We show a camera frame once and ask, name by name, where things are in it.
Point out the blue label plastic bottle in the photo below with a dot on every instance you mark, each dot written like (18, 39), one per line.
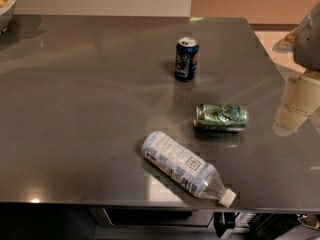
(198, 177)

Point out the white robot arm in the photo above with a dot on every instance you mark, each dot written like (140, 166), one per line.
(307, 40)

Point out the green soda can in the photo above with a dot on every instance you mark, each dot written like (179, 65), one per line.
(220, 118)

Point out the blue Pepsi can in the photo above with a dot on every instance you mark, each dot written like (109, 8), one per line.
(187, 51)

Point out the dark drawer under counter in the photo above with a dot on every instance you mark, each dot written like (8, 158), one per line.
(107, 217)

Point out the white bowl with food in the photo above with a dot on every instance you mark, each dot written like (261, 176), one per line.
(7, 8)

